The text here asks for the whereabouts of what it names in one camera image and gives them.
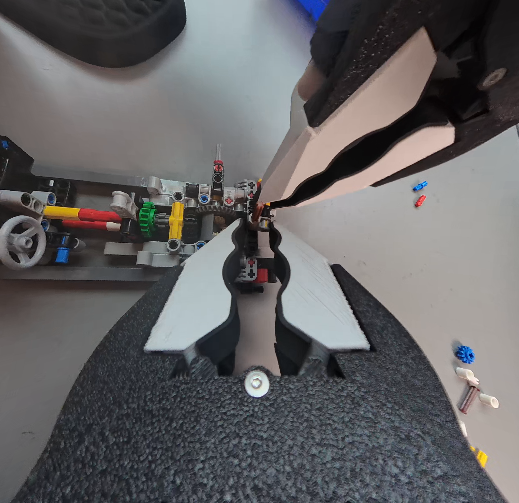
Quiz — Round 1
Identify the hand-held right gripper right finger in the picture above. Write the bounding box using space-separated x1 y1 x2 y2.
274 222 372 353

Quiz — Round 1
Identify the black mesh pad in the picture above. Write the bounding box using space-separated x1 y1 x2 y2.
0 0 187 69

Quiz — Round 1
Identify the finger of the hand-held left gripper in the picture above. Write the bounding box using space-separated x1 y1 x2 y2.
257 26 438 205
268 121 455 209

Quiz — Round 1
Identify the person's left hand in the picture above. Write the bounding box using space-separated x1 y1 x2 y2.
297 61 326 102

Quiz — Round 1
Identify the grey desk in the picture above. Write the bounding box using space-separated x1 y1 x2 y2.
0 0 519 503

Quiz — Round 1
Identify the toy brick car chassis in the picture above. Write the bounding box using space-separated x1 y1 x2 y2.
0 135 284 295

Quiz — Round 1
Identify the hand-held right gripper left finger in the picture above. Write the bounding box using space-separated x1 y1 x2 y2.
143 219 243 354

